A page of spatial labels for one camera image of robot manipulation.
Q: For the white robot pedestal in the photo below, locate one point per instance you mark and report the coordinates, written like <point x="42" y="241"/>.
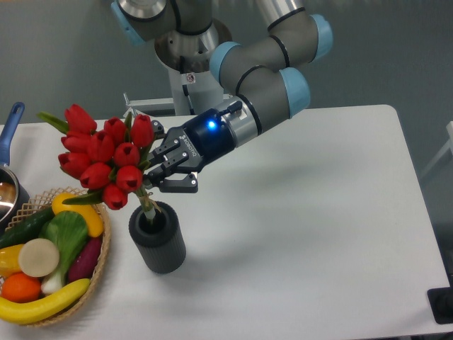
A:
<point x="187" y="60"/>

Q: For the orange fruit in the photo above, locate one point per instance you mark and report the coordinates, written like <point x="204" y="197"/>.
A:
<point x="21" y="288"/>

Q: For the dark grey ribbed vase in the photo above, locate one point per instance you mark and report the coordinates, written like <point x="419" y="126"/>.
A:
<point x="161" y="245"/>

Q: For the yellow squash in basket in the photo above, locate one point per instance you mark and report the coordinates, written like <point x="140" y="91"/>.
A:
<point x="91" y="217"/>

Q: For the blue handled saucepan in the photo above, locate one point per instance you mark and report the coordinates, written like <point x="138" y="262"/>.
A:
<point x="13" y="194"/>

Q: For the red tulip bouquet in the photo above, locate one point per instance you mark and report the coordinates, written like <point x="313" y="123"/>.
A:
<point x="108" y="162"/>

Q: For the green bok choy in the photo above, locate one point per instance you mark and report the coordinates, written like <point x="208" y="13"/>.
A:
<point x="68" y="231"/>

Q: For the woven wicker basket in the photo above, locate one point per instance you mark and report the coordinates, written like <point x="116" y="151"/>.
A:
<point x="44" y="200"/>

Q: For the black device at edge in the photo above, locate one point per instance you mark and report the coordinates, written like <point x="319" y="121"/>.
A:
<point x="440" y="300"/>

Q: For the beige round disc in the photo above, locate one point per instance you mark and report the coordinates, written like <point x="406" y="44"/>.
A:
<point x="38" y="257"/>

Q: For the purple sweet potato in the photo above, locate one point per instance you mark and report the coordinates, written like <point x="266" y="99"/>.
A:
<point x="86" y="261"/>

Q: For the green cucumber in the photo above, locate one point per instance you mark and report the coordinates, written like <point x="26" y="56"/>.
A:
<point x="26" y="229"/>

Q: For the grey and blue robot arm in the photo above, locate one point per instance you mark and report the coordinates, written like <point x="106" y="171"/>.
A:
<point x="230" y="93"/>

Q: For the yellow banana front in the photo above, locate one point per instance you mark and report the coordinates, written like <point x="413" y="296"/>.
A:
<point x="36" y="311"/>

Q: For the white frame at right edge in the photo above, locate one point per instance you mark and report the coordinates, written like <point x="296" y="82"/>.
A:
<point x="441" y="158"/>

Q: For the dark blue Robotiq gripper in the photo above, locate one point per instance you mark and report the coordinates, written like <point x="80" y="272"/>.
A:
<point x="186" y="149"/>

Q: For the yellow pepper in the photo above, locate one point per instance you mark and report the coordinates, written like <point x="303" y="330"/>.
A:
<point x="9" y="260"/>

